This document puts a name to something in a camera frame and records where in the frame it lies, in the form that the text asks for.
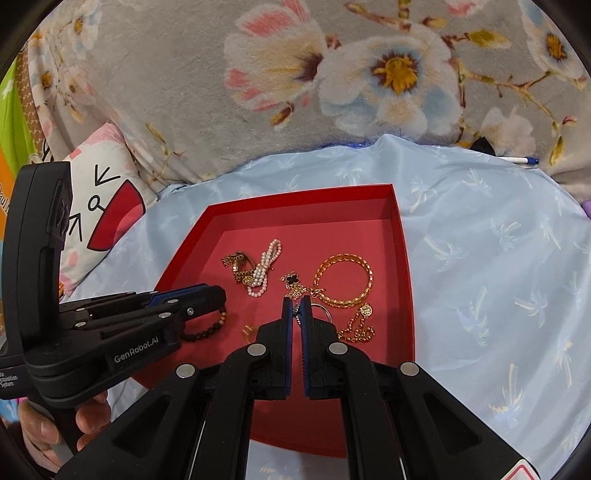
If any red cardboard box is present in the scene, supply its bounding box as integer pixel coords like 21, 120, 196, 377
133, 184, 417, 460

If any black bead bracelet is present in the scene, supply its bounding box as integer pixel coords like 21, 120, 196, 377
180, 306, 228, 343

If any colourful cartoon bedsheet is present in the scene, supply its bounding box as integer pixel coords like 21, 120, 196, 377
0, 60, 38, 223

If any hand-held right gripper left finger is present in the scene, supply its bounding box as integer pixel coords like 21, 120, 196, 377
55, 298, 294, 480

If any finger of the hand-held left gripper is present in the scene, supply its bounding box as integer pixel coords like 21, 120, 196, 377
59, 284, 227, 320
68, 301, 228, 343

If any gold clover charm bracelet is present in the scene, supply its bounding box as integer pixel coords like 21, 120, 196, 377
280, 272, 310, 301

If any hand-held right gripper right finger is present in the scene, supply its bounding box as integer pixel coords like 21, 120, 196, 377
300, 295, 542, 480

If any grey floral blanket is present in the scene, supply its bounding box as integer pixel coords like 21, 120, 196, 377
27, 0, 591, 195

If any thin gold chain necklace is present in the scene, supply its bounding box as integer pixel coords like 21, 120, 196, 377
337, 302, 376, 343

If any person's left hand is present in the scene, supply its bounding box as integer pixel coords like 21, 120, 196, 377
18, 391, 111, 474

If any gold chain-link bangle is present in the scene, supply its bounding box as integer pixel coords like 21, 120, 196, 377
312, 254, 374, 309

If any white pearl bracelet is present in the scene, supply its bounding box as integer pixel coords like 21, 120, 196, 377
242, 239, 284, 297

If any pink white cat pillow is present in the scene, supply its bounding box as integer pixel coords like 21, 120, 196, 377
27, 122, 158, 297

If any light blue palm-print cloth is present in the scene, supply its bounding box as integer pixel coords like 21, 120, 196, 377
74, 134, 591, 480

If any brown patterned mat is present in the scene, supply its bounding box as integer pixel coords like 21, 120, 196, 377
16, 46, 44, 158

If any gold wristwatch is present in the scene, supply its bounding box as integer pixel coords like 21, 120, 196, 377
221, 251, 260, 285

